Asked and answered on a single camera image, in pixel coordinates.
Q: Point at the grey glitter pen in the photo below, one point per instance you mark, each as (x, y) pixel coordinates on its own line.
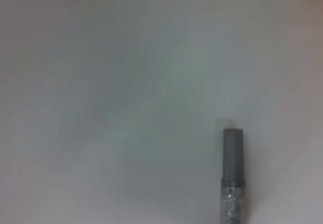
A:
(232, 173)

